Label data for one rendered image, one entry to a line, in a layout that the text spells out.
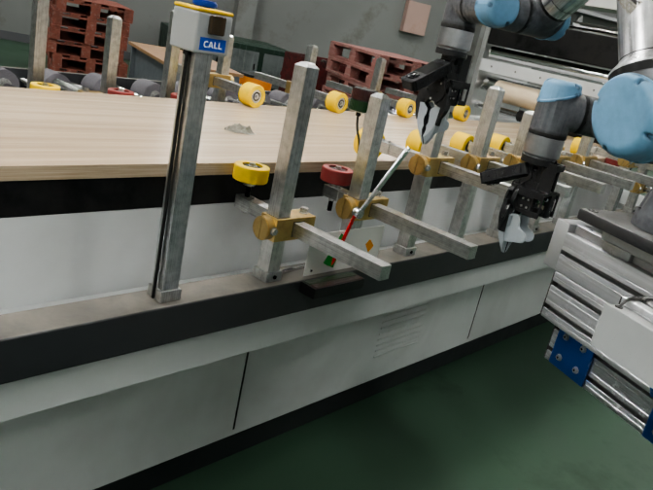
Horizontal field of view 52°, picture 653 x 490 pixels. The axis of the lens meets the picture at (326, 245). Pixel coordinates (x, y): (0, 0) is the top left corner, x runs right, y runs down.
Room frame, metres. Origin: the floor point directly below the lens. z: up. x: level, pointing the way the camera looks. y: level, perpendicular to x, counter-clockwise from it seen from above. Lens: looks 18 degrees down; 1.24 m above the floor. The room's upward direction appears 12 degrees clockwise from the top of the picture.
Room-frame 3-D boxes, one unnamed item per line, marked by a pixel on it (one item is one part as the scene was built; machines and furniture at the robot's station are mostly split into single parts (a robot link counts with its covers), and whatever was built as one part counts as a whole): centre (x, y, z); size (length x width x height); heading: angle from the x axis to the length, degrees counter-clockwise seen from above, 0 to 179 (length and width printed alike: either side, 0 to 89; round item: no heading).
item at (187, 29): (1.14, 0.28, 1.18); 0.07 x 0.07 x 0.08; 50
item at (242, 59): (10.24, 2.07, 0.34); 1.71 x 1.60 x 0.67; 116
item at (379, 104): (1.54, -0.05, 0.87); 0.04 x 0.04 x 0.48; 50
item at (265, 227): (1.36, 0.10, 0.82); 0.14 x 0.06 x 0.05; 140
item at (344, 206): (1.55, -0.06, 0.85); 0.14 x 0.06 x 0.05; 140
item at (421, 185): (1.73, -0.21, 0.89); 0.04 x 0.04 x 0.48; 50
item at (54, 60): (8.03, 3.28, 0.44); 1.31 x 0.86 x 0.89; 27
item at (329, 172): (1.64, 0.01, 0.85); 0.08 x 0.08 x 0.11
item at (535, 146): (1.37, -0.38, 1.09); 0.08 x 0.08 x 0.05
